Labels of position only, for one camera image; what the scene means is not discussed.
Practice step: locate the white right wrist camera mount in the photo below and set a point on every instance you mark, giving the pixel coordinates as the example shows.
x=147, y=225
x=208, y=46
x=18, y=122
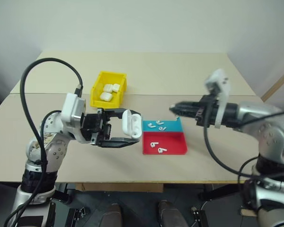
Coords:
x=223, y=92

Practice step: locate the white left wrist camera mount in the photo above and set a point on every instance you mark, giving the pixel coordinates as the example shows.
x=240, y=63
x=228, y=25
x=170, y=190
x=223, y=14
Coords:
x=68, y=106

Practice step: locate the dark brown rounded shape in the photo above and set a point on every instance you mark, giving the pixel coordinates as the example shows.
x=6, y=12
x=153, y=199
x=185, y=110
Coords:
x=170, y=215
x=112, y=216

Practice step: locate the white earbud case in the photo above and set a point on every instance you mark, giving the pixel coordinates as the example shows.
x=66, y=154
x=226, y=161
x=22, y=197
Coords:
x=116, y=87
x=127, y=123
x=108, y=88
x=106, y=96

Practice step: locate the black table frame leg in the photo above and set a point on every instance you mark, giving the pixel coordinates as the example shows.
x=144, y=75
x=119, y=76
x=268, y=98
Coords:
x=213, y=192
x=64, y=192

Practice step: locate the wooden board under table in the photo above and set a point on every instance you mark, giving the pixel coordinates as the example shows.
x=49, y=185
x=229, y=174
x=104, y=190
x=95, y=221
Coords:
x=119, y=187

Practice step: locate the closed white earbud case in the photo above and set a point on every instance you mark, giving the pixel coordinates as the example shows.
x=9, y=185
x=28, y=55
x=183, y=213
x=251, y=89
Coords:
x=116, y=87
x=106, y=96
x=108, y=88

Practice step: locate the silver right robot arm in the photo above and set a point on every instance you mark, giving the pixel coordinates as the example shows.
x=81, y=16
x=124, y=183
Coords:
x=269, y=132

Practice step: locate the light wooden strip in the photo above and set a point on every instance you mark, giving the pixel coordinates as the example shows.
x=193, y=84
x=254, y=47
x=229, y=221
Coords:
x=278, y=82

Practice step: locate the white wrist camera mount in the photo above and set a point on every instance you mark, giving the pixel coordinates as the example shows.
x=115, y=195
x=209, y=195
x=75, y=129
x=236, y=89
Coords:
x=68, y=106
x=223, y=92

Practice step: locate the yellow plastic bin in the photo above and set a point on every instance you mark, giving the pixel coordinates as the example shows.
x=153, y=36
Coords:
x=97, y=100

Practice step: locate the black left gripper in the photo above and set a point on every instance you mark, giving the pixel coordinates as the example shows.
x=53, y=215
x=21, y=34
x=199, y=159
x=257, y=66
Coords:
x=94, y=125

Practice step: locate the blue and red tray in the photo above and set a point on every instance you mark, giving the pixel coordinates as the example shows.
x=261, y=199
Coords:
x=165, y=140

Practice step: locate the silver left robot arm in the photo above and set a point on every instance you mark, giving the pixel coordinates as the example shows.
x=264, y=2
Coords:
x=54, y=151

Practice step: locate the white earbud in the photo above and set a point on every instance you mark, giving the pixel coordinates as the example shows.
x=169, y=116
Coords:
x=162, y=150
x=162, y=128
x=159, y=122
x=153, y=144
x=152, y=125

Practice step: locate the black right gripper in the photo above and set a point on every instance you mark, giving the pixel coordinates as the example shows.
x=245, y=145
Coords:
x=207, y=113

